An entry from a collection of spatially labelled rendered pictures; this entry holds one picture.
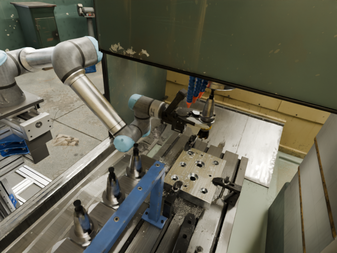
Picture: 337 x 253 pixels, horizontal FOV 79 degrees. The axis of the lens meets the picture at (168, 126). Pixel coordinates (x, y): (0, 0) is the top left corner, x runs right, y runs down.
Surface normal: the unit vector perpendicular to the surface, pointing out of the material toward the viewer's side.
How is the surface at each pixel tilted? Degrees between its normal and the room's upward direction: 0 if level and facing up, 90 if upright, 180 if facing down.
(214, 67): 90
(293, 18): 90
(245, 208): 0
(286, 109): 90
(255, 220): 0
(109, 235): 0
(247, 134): 24
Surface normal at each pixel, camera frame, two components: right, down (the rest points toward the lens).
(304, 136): -0.44, 0.48
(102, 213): 0.09, -0.81
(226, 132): -0.10, -0.54
